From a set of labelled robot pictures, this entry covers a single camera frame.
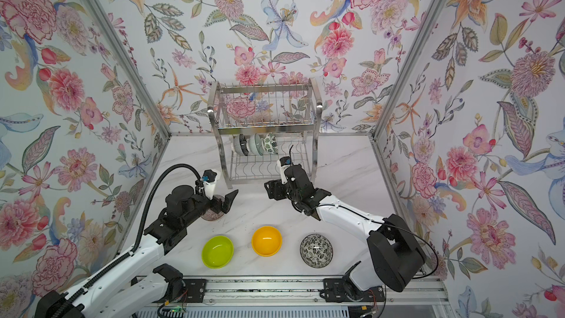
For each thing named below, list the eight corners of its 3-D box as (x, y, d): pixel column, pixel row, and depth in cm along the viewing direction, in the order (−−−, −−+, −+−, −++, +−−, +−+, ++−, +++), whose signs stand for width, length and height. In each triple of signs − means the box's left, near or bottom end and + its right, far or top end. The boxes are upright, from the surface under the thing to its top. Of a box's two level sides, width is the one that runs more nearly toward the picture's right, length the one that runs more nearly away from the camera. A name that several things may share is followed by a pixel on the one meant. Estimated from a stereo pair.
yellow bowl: (251, 256, 82) (250, 253, 79) (253, 228, 88) (253, 225, 86) (282, 256, 82) (282, 254, 79) (282, 228, 88) (282, 225, 86)
